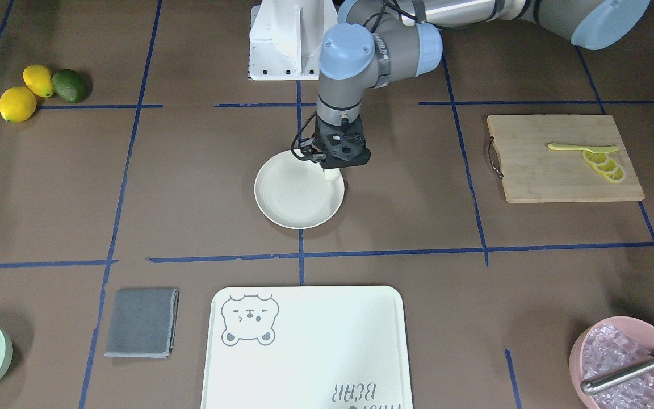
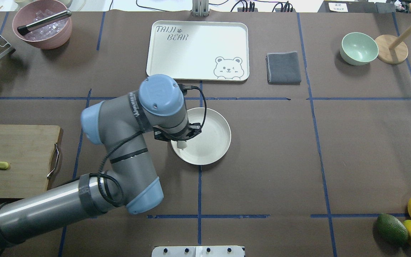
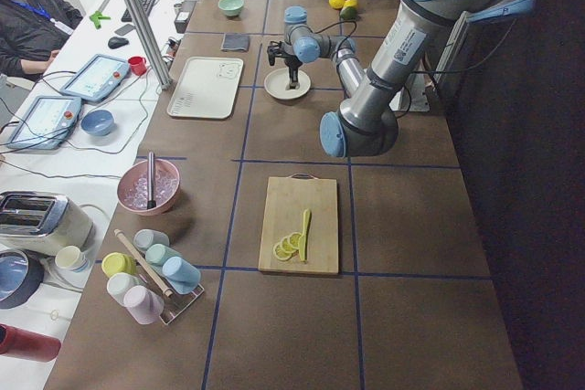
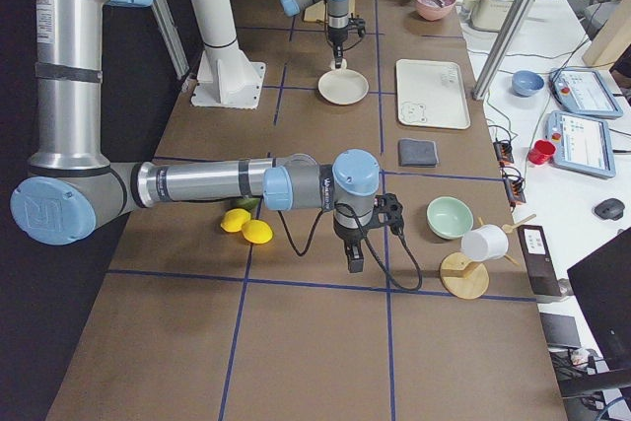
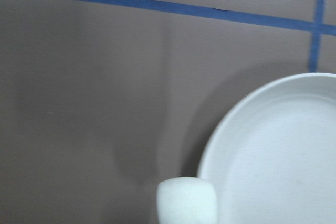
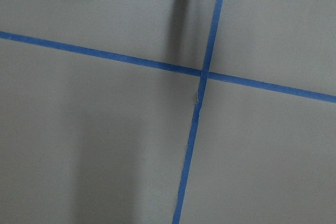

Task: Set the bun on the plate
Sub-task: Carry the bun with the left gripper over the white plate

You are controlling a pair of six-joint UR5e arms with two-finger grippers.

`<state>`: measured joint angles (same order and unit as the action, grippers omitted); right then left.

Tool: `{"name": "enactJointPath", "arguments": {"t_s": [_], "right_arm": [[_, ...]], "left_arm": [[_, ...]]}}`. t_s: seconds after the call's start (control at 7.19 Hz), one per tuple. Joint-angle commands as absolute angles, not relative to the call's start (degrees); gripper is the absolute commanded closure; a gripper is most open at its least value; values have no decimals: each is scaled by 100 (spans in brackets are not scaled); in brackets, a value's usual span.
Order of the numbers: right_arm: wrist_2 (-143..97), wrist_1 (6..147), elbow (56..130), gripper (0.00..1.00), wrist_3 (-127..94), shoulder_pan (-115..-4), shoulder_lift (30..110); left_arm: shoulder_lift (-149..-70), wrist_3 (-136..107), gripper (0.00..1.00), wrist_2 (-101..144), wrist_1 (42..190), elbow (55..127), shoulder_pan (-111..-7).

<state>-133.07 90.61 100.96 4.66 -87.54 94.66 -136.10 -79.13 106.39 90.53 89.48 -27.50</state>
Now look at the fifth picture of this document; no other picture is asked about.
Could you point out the cream round plate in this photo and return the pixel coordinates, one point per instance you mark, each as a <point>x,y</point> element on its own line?
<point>271,158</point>

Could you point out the white steamed bun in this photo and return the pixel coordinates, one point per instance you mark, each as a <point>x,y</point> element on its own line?
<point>186,200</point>

